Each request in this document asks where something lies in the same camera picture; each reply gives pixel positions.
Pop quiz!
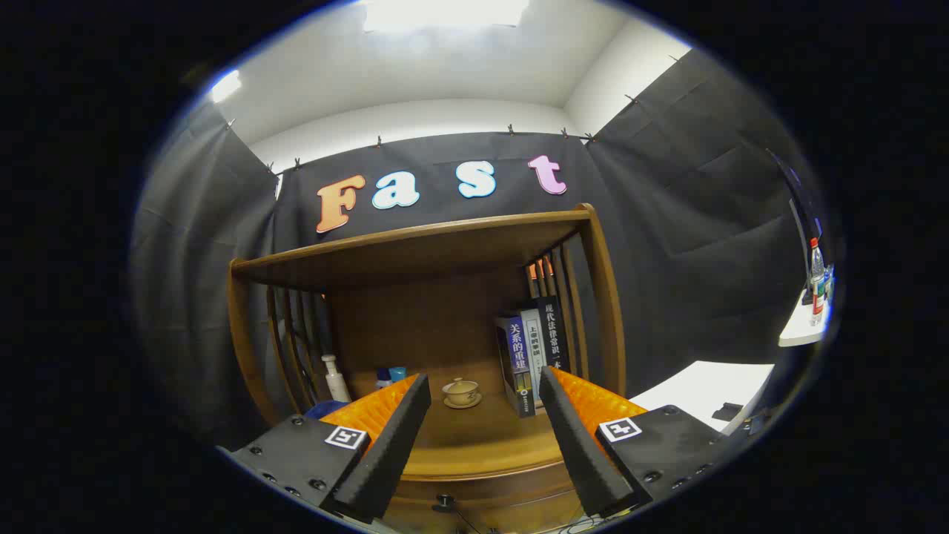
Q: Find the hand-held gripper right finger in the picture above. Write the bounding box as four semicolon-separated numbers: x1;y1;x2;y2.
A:
538;366;731;518

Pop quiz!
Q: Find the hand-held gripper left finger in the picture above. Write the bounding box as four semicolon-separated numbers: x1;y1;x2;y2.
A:
226;373;433;524

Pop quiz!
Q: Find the wooden countertop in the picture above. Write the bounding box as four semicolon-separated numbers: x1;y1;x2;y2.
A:
326;360;579;481

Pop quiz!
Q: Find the wooden cabinet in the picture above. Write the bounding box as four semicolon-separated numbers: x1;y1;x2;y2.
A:
226;204;627;534

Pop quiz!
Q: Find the white pump bottle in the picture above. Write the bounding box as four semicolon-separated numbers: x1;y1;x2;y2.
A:
321;355;353;403

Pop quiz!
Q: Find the beige lidded tea cup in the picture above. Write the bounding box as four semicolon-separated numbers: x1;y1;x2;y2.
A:
442;378;483;409

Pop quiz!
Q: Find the blue spine book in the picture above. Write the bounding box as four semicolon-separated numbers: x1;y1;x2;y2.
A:
495;315;536;418

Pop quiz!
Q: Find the white spine book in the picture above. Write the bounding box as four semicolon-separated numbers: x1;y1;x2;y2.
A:
519;308;548;405

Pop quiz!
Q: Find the black spine book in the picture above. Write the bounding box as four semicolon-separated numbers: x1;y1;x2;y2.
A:
534;297;570;375

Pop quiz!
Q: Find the white desk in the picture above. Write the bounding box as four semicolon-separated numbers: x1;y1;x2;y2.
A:
778;286;835;348

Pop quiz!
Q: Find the red cap water bottle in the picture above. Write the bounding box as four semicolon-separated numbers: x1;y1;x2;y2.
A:
808;237;826;327

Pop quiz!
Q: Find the black monitor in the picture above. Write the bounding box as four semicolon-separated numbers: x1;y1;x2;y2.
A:
767;148;824;290

